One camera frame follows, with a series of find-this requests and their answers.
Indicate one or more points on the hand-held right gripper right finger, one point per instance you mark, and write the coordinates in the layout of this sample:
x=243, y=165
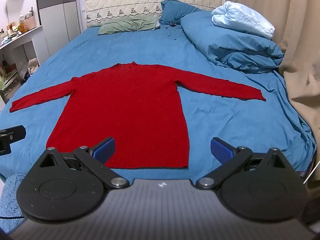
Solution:
x=221, y=151

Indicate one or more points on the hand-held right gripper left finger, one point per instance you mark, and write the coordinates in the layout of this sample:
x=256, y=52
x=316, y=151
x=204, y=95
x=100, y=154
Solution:
x=104, y=150

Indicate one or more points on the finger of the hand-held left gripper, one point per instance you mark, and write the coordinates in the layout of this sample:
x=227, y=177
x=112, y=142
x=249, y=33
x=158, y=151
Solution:
x=15, y=133

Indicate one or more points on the red knit sweater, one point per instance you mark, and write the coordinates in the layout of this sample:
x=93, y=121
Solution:
x=125, y=110

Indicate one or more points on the blue fluffy rug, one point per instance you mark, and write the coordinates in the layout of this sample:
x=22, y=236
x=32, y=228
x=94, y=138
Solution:
x=10, y=197

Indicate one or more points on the white bag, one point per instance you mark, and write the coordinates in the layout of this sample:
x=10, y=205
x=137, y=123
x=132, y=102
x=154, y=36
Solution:
x=33, y=66

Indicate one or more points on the white desk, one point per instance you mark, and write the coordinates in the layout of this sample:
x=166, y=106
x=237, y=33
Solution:
x=23, y=36

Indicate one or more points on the orange plush toy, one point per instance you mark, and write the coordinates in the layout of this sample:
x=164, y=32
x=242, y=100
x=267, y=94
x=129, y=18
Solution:
x=23, y=28

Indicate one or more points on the long blue bolster pillow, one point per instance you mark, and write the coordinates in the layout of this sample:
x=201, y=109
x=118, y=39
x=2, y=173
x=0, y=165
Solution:
x=225, y=42

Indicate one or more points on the wicker basket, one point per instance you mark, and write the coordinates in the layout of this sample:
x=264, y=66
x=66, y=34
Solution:
x=30, y=22

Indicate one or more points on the white bottle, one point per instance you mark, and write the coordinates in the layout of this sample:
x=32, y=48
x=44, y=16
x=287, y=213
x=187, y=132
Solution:
x=21, y=17

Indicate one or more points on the white and grey wardrobe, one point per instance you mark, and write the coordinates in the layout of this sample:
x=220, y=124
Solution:
x=57, y=12

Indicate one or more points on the green pillow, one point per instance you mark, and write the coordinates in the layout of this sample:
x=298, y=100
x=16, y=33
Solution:
x=127, y=24

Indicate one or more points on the small dark item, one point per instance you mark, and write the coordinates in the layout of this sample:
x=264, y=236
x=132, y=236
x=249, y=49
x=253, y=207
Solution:
x=172, y=25

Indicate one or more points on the light blue blanket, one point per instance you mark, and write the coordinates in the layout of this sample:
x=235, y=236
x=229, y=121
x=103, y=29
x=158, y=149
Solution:
x=243, y=17

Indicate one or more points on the dark blue pillow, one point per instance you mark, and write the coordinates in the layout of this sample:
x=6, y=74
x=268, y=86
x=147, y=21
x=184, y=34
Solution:
x=175, y=11

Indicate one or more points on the beige curtain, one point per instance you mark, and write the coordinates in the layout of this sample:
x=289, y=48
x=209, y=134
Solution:
x=295, y=10

